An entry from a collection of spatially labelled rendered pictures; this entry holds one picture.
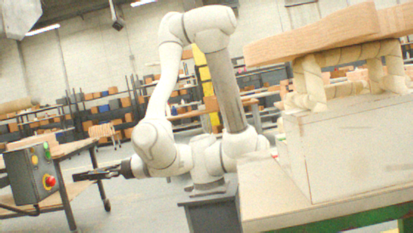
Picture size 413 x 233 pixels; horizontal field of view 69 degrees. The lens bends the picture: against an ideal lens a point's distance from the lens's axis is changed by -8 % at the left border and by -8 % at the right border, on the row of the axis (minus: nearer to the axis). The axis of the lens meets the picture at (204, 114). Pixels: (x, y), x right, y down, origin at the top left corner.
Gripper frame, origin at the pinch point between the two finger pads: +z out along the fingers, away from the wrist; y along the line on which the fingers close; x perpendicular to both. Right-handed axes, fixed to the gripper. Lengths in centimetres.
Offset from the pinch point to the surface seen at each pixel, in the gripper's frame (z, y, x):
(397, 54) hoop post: -90, -45, 21
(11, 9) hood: -13, -39, 49
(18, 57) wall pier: 729, 1051, 298
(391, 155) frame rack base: -85, -46, 2
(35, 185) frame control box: 14.5, -7.6, 1.1
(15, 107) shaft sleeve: -0.9, -28.7, 27.3
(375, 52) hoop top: -86, -45, 22
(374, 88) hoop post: -89, -36, 14
